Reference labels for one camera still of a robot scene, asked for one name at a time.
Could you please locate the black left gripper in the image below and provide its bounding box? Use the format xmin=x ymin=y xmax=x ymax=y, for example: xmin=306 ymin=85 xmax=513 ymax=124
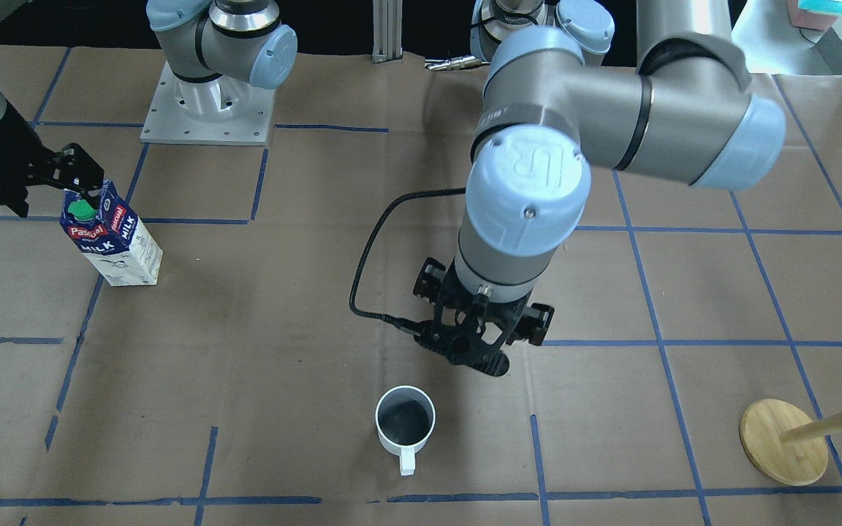
xmin=412 ymin=259 xmax=555 ymax=377

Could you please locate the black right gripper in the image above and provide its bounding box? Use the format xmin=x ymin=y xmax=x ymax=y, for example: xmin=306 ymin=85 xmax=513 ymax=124
xmin=0 ymin=110 xmax=105 ymax=218

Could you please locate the blue white milk carton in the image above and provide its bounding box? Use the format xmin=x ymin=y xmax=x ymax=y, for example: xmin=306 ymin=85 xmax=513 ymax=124
xmin=59 ymin=179 xmax=163 ymax=286

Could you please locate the white grey-lined mug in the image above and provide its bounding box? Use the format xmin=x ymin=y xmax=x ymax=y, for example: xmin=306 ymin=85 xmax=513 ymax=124
xmin=374 ymin=385 xmax=436 ymax=476

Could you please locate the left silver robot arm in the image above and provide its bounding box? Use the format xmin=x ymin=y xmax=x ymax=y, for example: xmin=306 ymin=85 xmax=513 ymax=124
xmin=398 ymin=1 xmax=786 ymax=376

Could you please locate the brown paper table cover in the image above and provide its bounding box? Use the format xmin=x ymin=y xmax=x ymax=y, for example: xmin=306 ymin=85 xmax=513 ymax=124
xmin=0 ymin=45 xmax=842 ymax=526

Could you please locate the wooden mug tree stand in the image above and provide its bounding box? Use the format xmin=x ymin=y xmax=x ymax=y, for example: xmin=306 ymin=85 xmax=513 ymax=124
xmin=738 ymin=397 xmax=842 ymax=487

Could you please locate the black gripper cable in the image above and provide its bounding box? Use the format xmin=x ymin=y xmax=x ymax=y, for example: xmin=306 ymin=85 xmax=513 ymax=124
xmin=349 ymin=188 xmax=467 ymax=331

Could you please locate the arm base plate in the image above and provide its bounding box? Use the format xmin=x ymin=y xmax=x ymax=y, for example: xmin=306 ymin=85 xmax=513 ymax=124
xmin=140 ymin=64 xmax=275 ymax=147

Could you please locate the aluminium frame post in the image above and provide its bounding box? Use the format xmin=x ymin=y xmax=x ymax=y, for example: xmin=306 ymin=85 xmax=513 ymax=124
xmin=371 ymin=0 xmax=403 ymax=64

